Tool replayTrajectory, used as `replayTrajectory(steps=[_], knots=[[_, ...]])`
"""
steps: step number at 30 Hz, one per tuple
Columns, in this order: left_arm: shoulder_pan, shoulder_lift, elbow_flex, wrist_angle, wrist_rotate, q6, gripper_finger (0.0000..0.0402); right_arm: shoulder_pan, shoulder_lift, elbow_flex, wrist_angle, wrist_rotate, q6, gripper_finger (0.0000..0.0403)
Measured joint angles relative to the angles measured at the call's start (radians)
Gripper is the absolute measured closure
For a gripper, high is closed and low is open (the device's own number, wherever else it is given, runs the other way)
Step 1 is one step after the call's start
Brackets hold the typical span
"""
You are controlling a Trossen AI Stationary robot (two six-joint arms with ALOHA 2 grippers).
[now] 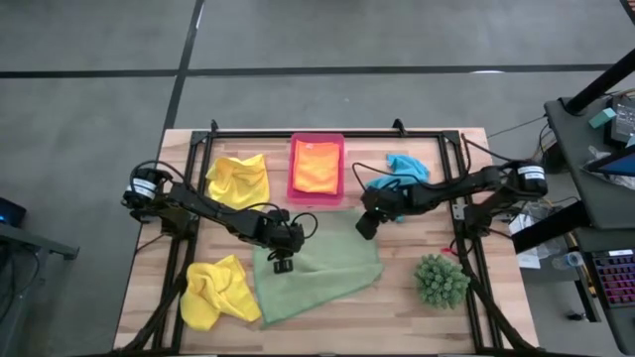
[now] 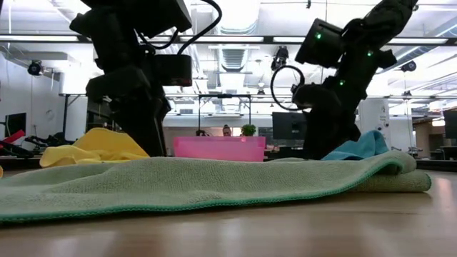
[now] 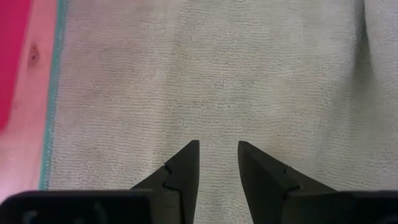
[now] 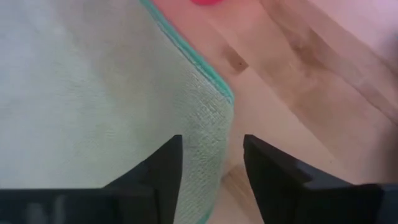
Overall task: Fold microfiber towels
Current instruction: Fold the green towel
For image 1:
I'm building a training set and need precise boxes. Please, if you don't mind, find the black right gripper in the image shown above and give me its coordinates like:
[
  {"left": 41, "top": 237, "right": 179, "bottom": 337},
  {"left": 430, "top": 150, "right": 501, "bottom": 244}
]
[{"left": 355, "top": 186, "right": 416, "bottom": 241}]

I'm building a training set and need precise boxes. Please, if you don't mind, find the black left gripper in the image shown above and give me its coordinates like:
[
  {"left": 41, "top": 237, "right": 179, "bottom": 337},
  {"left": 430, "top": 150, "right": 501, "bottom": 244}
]
[{"left": 255, "top": 207, "right": 307, "bottom": 276}]

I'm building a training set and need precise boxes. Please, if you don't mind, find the green microfiber towel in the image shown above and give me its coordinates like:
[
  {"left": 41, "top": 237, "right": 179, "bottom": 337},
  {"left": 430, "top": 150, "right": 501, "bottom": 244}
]
[{"left": 251, "top": 207, "right": 386, "bottom": 328}]

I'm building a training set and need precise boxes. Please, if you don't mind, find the yellow microfiber towel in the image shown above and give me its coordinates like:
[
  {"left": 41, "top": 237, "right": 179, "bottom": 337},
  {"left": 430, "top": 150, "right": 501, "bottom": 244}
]
[
  {"left": 179, "top": 254, "right": 263, "bottom": 332},
  {"left": 205, "top": 153, "right": 272, "bottom": 212}
]

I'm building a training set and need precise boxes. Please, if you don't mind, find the orange microfiber towel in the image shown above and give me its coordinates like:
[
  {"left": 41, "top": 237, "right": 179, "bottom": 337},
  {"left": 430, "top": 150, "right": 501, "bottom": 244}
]
[{"left": 291, "top": 140, "right": 342, "bottom": 195}]

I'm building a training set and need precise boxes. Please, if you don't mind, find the blue microfiber towel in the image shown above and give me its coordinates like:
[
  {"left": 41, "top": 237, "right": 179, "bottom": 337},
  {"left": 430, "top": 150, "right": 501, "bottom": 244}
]
[{"left": 365, "top": 153, "right": 431, "bottom": 223}]

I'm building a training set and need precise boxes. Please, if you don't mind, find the pink translucent plastic bin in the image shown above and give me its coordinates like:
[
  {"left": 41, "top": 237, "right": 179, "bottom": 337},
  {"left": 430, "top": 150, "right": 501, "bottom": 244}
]
[{"left": 286, "top": 132, "right": 346, "bottom": 207}]

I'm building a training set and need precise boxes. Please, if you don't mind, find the green artificial plant ball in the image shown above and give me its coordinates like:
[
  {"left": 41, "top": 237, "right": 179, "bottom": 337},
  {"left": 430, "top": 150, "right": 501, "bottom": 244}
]
[{"left": 412, "top": 253, "right": 471, "bottom": 309}]

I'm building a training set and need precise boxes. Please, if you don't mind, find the white crumpled paper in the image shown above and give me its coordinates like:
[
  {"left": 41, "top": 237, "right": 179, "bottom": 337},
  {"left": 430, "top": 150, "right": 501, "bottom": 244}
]
[{"left": 508, "top": 212, "right": 535, "bottom": 235}]

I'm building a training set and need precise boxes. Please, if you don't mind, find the white paper sheet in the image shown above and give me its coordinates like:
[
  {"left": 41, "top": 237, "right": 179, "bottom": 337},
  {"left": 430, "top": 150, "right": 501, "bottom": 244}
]
[{"left": 515, "top": 249, "right": 543, "bottom": 271}]

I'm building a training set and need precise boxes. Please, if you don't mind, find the clear plastic bottle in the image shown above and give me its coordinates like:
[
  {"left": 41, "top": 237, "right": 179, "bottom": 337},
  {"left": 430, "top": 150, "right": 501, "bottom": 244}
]
[{"left": 551, "top": 250, "right": 587, "bottom": 272}]

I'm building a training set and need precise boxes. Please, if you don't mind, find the grey side desk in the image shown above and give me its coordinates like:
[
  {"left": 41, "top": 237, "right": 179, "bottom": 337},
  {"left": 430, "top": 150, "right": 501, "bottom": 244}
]
[{"left": 544, "top": 96, "right": 635, "bottom": 230}]

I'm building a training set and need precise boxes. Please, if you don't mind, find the grey metal cart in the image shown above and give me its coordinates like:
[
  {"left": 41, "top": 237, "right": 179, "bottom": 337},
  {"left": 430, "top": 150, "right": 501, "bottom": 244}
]
[{"left": 0, "top": 221, "right": 80, "bottom": 357}]

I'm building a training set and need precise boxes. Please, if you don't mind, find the keyboard with pink keys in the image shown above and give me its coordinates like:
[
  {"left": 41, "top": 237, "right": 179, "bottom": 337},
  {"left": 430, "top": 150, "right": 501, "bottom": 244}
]
[{"left": 591, "top": 248, "right": 635, "bottom": 309}]

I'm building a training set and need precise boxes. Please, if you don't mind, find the tablet with blue screen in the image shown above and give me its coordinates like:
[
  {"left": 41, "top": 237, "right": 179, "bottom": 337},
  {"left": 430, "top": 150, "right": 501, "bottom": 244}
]
[{"left": 580, "top": 145, "right": 635, "bottom": 179}]

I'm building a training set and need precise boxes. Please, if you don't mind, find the teal small box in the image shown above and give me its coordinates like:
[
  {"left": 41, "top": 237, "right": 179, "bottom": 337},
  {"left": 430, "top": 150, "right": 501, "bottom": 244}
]
[{"left": 588, "top": 107, "right": 618, "bottom": 130}]

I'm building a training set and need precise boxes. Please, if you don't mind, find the black diagonal pole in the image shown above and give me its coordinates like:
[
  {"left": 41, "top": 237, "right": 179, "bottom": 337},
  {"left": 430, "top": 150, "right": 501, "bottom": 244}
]
[{"left": 565, "top": 48, "right": 635, "bottom": 115}]

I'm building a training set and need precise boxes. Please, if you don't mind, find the black device with blue light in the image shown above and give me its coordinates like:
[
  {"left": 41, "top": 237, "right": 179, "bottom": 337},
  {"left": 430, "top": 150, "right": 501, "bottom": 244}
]
[{"left": 0, "top": 196, "right": 28, "bottom": 228}]

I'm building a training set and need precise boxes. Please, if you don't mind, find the black electronic box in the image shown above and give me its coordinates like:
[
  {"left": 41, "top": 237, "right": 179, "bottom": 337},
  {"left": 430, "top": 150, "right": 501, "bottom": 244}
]
[{"left": 609, "top": 94, "right": 635, "bottom": 149}]

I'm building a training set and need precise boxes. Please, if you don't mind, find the dark grey keyboard desk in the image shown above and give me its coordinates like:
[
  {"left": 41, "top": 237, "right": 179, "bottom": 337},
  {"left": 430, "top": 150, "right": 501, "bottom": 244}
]
[{"left": 574, "top": 227, "right": 635, "bottom": 356}]

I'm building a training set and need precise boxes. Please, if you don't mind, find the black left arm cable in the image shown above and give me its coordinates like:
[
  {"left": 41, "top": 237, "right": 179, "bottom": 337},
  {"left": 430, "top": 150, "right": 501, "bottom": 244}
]
[{"left": 126, "top": 159, "right": 319, "bottom": 240}]

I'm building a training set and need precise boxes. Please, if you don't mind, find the black aluminium table frame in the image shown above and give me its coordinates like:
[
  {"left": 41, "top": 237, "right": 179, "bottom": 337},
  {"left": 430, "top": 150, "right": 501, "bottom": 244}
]
[{"left": 111, "top": 118, "right": 545, "bottom": 357}]

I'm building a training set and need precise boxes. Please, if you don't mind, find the thin black floor cable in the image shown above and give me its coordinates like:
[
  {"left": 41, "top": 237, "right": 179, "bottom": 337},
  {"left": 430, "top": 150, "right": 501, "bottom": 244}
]
[{"left": 488, "top": 115, "right": 547, "bottom": 140}]

